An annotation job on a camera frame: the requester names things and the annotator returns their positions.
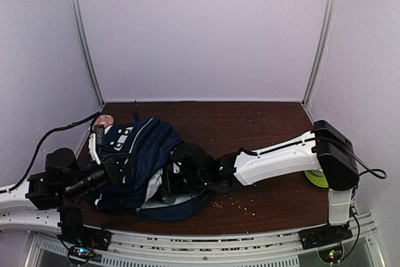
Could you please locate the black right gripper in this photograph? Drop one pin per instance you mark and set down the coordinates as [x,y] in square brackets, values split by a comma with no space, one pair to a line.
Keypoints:
[168,185]

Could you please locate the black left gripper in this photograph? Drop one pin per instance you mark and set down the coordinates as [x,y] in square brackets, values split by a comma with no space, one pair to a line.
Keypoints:
[115,173]

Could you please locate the navy blue student backpack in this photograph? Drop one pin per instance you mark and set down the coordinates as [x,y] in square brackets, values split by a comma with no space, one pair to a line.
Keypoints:
[140,194]

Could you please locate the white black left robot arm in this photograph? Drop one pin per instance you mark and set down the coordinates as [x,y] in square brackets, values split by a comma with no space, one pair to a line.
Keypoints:
[37,201]

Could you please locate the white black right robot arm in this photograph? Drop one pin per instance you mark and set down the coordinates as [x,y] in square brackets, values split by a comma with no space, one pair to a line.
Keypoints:
[323,149]

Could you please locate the red white patterned bowl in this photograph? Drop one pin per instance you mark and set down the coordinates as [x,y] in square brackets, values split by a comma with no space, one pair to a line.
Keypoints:
[104,120]

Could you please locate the lime green plate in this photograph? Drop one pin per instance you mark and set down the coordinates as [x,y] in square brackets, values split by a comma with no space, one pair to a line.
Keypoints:
[317,178]

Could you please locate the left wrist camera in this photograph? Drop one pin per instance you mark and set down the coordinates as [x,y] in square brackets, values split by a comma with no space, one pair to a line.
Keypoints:
[96,142]

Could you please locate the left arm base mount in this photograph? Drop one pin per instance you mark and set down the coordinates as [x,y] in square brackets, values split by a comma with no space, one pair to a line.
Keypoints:
[81,241]

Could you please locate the aluminium front rail frame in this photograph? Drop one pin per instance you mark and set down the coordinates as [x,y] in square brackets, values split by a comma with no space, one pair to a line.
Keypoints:
[276,248]

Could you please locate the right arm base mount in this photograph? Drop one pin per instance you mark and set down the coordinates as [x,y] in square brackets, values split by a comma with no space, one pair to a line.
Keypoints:
[329,241]

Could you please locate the left aluminium corner post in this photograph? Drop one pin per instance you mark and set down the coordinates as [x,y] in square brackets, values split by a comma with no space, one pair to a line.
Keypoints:
[83,42]

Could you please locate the aluminium corner post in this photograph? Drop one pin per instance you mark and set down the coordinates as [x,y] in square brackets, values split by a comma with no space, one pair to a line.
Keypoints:
[83,42]
[320,55]

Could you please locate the right aluminium corner post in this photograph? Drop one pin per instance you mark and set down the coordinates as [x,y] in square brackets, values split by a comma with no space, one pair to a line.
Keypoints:
[320,55]

